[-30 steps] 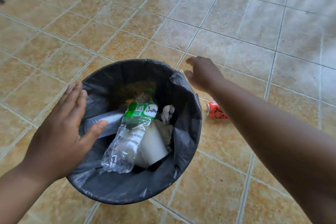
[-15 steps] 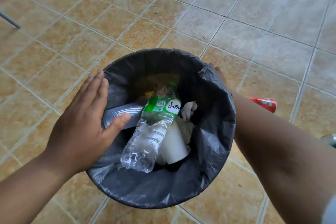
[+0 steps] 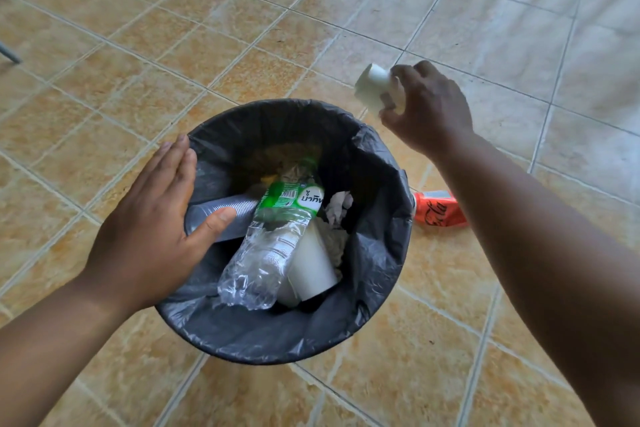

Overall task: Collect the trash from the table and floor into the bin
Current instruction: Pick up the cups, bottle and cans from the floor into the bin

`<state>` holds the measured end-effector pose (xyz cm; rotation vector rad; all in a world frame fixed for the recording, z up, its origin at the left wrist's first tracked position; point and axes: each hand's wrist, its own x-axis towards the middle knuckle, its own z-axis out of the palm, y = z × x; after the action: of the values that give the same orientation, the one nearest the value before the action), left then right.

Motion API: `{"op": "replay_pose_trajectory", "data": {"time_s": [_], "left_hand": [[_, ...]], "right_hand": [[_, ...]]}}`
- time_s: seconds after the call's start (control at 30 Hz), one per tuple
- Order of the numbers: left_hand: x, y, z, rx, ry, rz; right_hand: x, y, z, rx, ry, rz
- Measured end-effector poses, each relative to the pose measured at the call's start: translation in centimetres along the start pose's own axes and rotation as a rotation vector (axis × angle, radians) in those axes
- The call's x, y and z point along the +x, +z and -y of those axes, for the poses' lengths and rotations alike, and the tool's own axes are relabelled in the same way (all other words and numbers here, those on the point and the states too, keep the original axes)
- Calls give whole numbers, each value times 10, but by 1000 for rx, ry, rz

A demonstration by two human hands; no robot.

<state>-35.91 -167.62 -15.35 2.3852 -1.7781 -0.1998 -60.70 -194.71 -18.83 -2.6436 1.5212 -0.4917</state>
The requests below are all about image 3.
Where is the person's left hand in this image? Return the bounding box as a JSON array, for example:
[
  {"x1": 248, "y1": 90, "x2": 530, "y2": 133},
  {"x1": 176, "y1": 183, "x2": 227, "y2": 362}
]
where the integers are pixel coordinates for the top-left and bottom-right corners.
[{"x1": 82, "y1": 133, "x2": 239, "y2": 315}]

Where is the black bin with liner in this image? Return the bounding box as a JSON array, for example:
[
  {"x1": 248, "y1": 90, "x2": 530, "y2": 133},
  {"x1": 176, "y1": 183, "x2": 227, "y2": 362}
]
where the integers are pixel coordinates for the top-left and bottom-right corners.
[{"x1": 155, "y1": 99, "x2": 416, "y2": 366}]

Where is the red cola can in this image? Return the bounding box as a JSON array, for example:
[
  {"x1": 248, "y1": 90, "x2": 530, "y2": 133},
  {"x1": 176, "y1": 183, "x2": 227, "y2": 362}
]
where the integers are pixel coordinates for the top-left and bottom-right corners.
[{"x1": 412, "y1": 190, "x2": 469, "y2": 228}]

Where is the clear plastic cup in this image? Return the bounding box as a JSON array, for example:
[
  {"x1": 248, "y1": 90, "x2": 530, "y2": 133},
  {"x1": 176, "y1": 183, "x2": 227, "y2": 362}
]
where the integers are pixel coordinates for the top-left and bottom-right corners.
[{"x1": 183, "y1": 193, "x2": 261, "y2": 244}]

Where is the person's right forearm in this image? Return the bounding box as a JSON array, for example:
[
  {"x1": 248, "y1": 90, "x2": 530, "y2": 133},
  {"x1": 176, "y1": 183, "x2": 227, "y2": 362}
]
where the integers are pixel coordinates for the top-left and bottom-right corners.
[{"x1": 432, "y1": 129, "x2": 640, "y2": 427}]

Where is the white tissue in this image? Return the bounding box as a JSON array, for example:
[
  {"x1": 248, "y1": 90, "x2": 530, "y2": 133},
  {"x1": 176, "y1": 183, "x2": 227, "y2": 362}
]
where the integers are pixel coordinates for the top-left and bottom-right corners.
[{"x1": 315, "y1": 190, "x2": 355, "y2": 268}]

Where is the green-label water bottle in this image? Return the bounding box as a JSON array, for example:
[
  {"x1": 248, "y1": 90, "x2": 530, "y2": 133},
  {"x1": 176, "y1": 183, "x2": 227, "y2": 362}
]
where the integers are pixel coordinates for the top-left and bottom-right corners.
[{"x1": 217, "y1": 157, "x2": 326, "y2": 312}]

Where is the person's right hand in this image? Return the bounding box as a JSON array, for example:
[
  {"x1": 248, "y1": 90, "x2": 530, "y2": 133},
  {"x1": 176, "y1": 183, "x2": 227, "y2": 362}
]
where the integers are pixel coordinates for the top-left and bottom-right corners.
[{"x1": 378, "y1": 60, "x2": 475, "y2": 162}]

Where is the person's left forearm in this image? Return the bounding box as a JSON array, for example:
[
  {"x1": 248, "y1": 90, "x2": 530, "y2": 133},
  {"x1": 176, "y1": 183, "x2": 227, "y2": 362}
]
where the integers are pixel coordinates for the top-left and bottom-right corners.
[{"x1": 0, "y1": 271, "x2": 136, "y2": 427}]

